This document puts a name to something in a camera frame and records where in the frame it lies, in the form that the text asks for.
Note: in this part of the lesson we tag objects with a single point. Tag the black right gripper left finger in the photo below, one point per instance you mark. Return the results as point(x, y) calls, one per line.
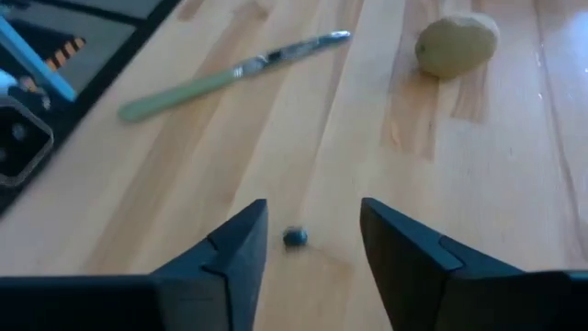
point(184, 299)

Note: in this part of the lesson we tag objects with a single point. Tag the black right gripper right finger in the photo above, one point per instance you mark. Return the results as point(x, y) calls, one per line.
point(459, 299)

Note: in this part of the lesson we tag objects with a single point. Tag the dark blueberry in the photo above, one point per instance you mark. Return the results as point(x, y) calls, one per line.
point(295, 236)

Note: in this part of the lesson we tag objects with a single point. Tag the green-brown kiwi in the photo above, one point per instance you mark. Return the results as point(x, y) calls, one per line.
point(457, 43)

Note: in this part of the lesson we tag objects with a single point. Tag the orange black striped tape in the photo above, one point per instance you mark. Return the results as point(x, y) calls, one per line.
point(64, 53)

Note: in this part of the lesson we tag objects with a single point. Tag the blue bar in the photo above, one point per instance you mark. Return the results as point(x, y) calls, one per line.
point(37, 64)

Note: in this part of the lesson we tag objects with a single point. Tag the black square camera box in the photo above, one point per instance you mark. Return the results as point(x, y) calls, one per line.
point(20, 142)

